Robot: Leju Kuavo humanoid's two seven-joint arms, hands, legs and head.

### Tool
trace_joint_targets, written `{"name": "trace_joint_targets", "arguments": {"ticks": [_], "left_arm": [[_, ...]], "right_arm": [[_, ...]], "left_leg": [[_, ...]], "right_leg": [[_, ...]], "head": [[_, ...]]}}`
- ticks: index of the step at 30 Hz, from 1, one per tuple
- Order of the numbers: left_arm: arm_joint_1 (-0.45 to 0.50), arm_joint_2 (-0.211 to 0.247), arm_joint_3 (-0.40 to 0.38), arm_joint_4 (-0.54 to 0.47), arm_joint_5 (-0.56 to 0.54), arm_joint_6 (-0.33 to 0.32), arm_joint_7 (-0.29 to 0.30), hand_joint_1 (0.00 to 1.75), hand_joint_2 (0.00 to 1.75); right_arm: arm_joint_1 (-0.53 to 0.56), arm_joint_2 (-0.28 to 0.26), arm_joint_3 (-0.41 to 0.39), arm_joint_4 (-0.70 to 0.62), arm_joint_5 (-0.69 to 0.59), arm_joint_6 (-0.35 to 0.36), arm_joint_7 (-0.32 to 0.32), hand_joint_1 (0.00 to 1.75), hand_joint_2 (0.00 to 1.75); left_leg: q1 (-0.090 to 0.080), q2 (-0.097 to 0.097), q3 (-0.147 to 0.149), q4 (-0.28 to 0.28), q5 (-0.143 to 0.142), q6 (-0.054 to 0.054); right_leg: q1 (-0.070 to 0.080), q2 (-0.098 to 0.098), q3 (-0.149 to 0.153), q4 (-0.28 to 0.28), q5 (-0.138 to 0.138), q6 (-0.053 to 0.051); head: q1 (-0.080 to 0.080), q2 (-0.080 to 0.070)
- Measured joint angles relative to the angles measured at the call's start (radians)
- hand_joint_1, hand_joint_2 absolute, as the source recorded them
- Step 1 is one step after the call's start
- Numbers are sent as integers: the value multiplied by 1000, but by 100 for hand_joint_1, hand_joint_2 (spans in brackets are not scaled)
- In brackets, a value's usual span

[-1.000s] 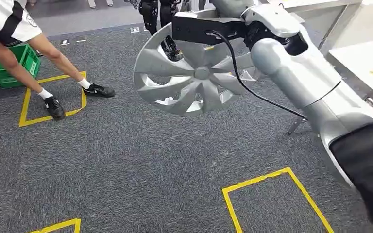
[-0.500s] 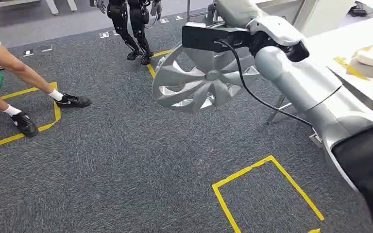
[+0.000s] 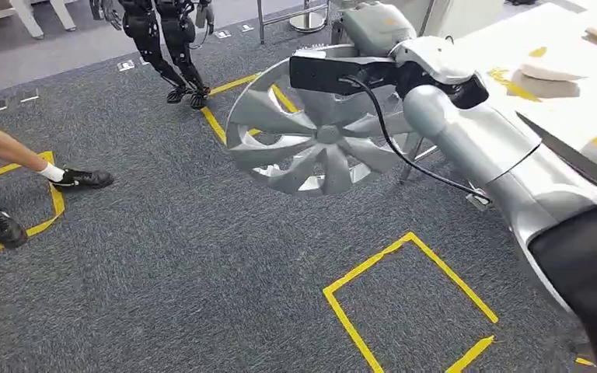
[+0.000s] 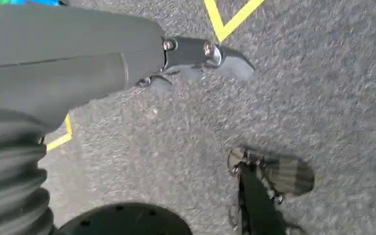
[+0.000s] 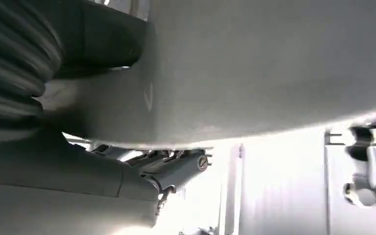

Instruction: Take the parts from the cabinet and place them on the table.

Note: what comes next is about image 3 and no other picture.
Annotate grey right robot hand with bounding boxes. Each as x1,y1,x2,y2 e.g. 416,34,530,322
330,1,418,58

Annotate silver wheel hubcap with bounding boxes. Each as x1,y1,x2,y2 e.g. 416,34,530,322
225,43,429,198

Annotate chrome stand with round base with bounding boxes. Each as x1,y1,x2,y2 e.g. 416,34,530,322
257,0,331,45

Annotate yellow floor tape outline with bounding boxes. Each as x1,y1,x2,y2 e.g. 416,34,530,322
200,71,300,145
0,150,67,265
323,231,500,373

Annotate white work table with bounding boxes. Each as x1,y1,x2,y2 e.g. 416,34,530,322
399,2,597,203

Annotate black humanoid robot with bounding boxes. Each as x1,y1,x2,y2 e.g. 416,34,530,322
89,0,217,110

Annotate black sports shoe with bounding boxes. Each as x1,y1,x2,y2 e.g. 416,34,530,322
0,207,29,250
51,167,116,193

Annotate white furniture legs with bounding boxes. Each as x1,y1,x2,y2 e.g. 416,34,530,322
0,0,79,40

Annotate person's leg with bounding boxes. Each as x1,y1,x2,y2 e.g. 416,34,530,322
0,113,66,183

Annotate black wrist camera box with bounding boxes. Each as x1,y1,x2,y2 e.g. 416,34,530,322
288,50,400,97

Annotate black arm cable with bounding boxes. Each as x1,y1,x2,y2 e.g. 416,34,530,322
339,75,493,203

